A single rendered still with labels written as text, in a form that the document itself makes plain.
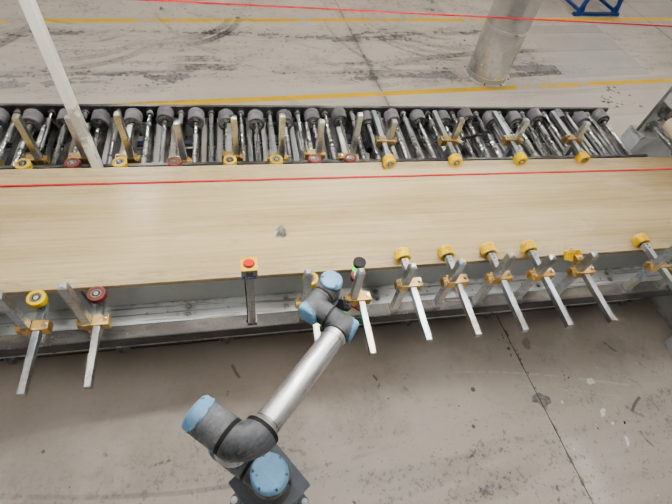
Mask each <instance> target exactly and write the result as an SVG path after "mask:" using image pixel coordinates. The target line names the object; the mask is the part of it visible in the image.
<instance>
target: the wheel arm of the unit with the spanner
mask: <svg viewBox="0 0 672 504"><path fill-rule="evenodd" d="M358 306H359V310H360V315H361V320H362V324H363V329H364V334H365V338H366V343H367V347H368V352H369V356H372V355H376V348H375V344H374V340H373V335H372V331H371V326H370V322H369V317H368V313H367V309H366V304H365V301H359V303H358Z"/></svg>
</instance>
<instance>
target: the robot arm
mask: <svg viewBox="0 0 672 504"><path fill-rule="evenodd" d="M342 286H343V279H342V277H341V275H340V274H339V273H337V272H335V271H326V272H324V273H323V274H322V275H321V277H320V281H319V282H318V284H317V285H316V286H315V287H314V289H313V290H312V291H311V292H310V293H309V295H308V296H307V297H306V298H305V300H304V301H302V303H301V305H300V306H299V308H298V312H299V314H300V316H301V317H302V319H303V320H304V321H306V322H307V323H309V324H311V325H314V324H316V323H318V324H320V325H321V326H323V327H324V328H325V330H324V332H323V333H322V334H321V335H320V337H319V338H318V339H317V340H316V341H315V343H314V344H313V345H312V346H311V348H310V349H309V350H308V351H307V353H306V354H305V355H304V356H303V358H302V359H301V360H300V361H299V363H298V364H297V365H296V366H295V367H294V369H293V370H292V371H291V372H290V374H289V375H288V376H287V377H286V379H285V380H284V381H283V382H282V384H281V385H280V386H279V387H278V388H277V390H276V391H275V392H274V393H273V395H272V396H271V397H270V398H269V400H268V401H267V402H266V403H265V405H264V406H263V407H262V408H261V409H260V411H259V412H258V413H257V414H251V415H249V416H248V417H247V419H246V420H242V419H240V418H239V417H238V416H236V415H235V414H234V413H232V412H231V411H229V410H228V409H227V408H225V407H224V406H223V405H221V404H220V403H219V402H217V401H216V400H215V398H212V397H210V396H209V395H205V396H203V397H201V398H200V399H199V400H198V401H197V402H196V403H195V404H194V405H193V407H192V408H191V409H190V410H189V412H188V413H187V415H186V416H185V418H184V419H183V421H182V424H181V427H182V429H183V430H184V431H185V433H186V434H189V435H190V436H191V437H193V438H194V439H195V440H197V441H198V442H199V443H200V444H202V445H203V446H204V447H206V448H207V449H208V454H209V455H210V456H211V458H212V459H213V460H215V461H216V462H218V463H219V464H220V465H221V466H223V467H224V468H225V469H227V470H228V471H229V472H230V473H232V474H233V475H234V476H236V477H237V478H238V479H239V480H241V481H242V482H243V483H244V484H246V485H247V486H248V493H249V496H250V498H251V500H252V501H253V502H254V503H255V504H282V503H283V502H284V501H285V500H286V499H287V497H288V495H289V493H290V490H291V485H292V479H291V474H290V472H289V469H288V465H287V463H286V461H285V460H284V459H283V458H282V457H281V456H280V455H278V454H276V453H272V452H270V451H271V450H272V449H273V447H274V446H275V445H276V443H277V442H278V441H279V435H278V432H279V431H280V429H281V428H282V427H283V425H284V424H285V422H286V421H287V420H288V418H289V417H290V416H291V414H292V413H293V412H294V410H295V409H296V408H297V406H298V405H299V403H300V402H301V401H302V399H303V398H304V397H305V395H306V394H307V393H308V391H309V390H310V389H311V387H312V386H313V384H314V383H315V382H316V380H317V379H318V378H319V376H320V375H321V374H322V372H323V371H324V370H325V368H326V367H327V366H328V364H329V363H330V361H331V360H332V359H333V357H334V356H335V355H336V353H337V352H338V351H339V349H340V348H341V347H342V345H344V344H345V342H346V343H350V342H351V340H352V339H353V337H354V335H355V333H356V331H357V329H358V327H359V322H358V321H357V320H356V319H354V317H351V316H350V315H348V314H346V313H345V312H343V311H346V312H348V311H349V310H350V309H351V305H350V301H349V300H343V299H339V295H340V291H341V287H342Z"/></svg>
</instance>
